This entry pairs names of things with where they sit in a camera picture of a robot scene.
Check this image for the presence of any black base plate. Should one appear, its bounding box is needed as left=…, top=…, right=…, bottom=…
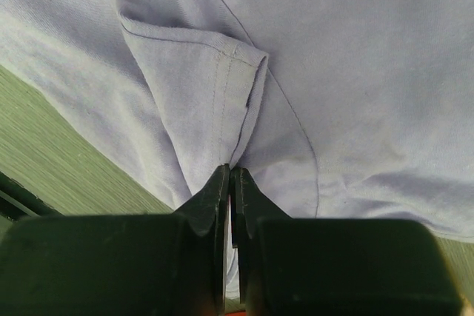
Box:
left=0, top=172, right=61, bottom=221

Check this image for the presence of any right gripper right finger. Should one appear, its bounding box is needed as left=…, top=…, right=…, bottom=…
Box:
left=230, top=168, right=463, bottom=316

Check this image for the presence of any purple t shirt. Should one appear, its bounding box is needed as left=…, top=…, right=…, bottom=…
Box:
left=0, top=0, right=474, bottom=302

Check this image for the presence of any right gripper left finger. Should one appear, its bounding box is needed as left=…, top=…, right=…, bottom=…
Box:
left=1, top=165, right=230, bottom=315

